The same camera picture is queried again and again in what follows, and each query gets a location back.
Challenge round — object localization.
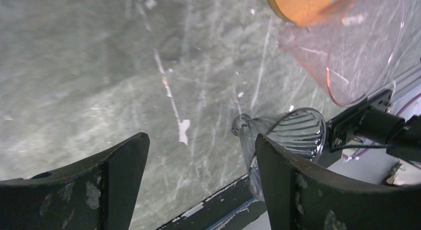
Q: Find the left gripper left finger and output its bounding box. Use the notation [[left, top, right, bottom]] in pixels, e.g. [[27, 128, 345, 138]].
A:
[[0, 133, 150, 230]]

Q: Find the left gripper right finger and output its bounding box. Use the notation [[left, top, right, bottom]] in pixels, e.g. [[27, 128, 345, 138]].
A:
[[255, 134, 421, 230]]

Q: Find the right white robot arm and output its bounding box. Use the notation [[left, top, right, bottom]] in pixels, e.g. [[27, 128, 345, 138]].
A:
[[318, 64, 421, 167]]

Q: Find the black base frame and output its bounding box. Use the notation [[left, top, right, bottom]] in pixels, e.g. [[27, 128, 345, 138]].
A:
[[159, 174, 267, 230]]

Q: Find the pink dripper with wooden ring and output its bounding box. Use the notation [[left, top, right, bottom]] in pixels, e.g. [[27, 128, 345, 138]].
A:
[[278, 0, 421, 107]]

